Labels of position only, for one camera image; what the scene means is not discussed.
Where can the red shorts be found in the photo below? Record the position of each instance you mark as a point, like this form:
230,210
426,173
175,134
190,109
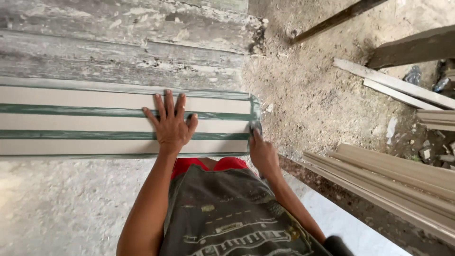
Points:
227,163

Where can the dark thin wooden pole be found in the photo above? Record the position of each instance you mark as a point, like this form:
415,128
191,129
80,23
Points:
334,20

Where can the person's right fingers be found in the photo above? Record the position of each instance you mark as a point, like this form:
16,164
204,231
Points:
256,139

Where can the pile of long beige mouldings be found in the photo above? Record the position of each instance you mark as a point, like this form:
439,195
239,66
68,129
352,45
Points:
398,181

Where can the wide white wooden slat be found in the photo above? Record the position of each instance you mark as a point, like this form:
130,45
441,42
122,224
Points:
391,81

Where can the dark sanding pad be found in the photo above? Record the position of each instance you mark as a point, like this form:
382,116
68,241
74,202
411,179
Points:
255,126

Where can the short stack of beige strips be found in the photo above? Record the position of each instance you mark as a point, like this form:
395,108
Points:
438,120

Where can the black rounded object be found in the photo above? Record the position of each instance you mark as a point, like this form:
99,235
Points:
337,247

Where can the narrow white wooden slat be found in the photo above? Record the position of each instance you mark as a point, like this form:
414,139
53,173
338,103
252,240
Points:
398,94

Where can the beige board with green stripes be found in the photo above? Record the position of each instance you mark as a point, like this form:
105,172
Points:
89,122

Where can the crumpled bluish plastic bag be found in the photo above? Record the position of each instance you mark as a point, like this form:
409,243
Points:
413,75

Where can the grey printed shirt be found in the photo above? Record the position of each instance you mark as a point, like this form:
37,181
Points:
227,217

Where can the clear plastic bottle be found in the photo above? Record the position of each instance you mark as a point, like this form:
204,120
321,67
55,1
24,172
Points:
441,84

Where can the person's right hand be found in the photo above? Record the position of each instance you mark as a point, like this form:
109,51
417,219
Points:
263,155

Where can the person's left hand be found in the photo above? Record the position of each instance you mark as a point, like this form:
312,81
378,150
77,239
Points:
171,131

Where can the weathered grey wooden plank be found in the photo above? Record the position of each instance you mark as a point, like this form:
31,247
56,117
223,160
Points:
106,62
106,21

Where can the dark thick wooden beam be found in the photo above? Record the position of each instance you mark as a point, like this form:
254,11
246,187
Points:
414,48

